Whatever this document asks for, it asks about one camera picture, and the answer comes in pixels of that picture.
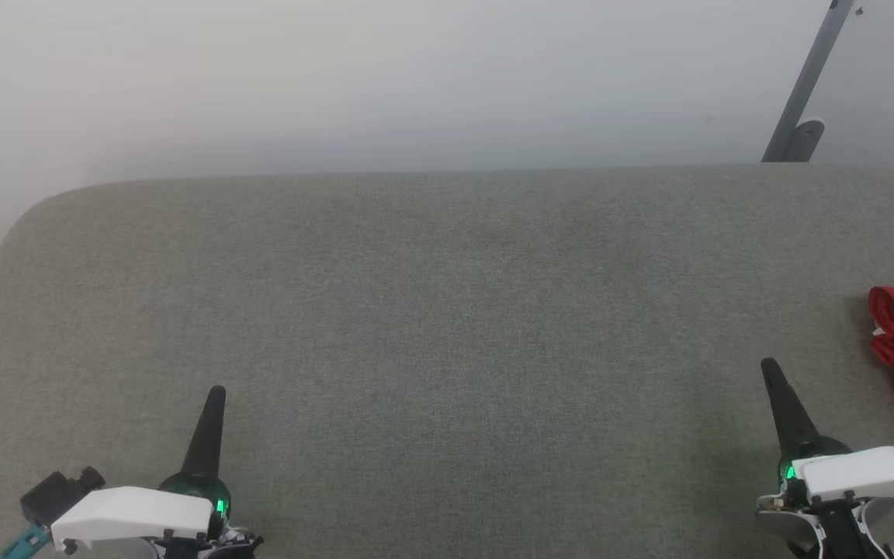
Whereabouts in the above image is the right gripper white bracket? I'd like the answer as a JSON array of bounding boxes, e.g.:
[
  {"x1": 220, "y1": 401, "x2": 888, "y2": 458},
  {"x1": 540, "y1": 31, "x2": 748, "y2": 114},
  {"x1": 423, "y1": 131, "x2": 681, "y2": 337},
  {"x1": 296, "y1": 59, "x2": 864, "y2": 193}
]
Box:
[{"x1": 761, "y1": 357, "x2": 894, "y2": 505}]

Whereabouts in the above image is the grey metal pole bracket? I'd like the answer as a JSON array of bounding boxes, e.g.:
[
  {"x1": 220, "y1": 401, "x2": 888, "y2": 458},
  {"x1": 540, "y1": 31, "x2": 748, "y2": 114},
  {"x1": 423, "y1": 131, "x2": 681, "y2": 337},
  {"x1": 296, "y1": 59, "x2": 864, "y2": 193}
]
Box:
[{"x1": 785, "y1": 118, "x2": 826, "y2": 162}]

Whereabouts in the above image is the grey fabric sofa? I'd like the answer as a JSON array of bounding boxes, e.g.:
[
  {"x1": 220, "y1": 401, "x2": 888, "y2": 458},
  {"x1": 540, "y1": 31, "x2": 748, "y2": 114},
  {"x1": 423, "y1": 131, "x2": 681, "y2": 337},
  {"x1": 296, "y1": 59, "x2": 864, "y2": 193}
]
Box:
[{"x1": 0, "y1": 163, "x2": 894, "y2": 559}]

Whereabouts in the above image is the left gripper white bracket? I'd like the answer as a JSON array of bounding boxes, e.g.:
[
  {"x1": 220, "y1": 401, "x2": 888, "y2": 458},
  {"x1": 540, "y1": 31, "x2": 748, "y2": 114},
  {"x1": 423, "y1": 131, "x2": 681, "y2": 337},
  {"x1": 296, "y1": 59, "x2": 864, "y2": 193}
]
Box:
[{"x1": 50, "y1": 385, "x2": 265, "y2": 556}]

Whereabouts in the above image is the grey metal pole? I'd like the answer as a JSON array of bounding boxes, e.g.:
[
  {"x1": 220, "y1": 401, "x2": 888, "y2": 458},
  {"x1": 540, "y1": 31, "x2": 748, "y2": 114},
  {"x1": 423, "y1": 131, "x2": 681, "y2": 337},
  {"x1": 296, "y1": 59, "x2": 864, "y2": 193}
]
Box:
[{"x1": 761, "y1": 0, "x2": 855, "y2": 162}]

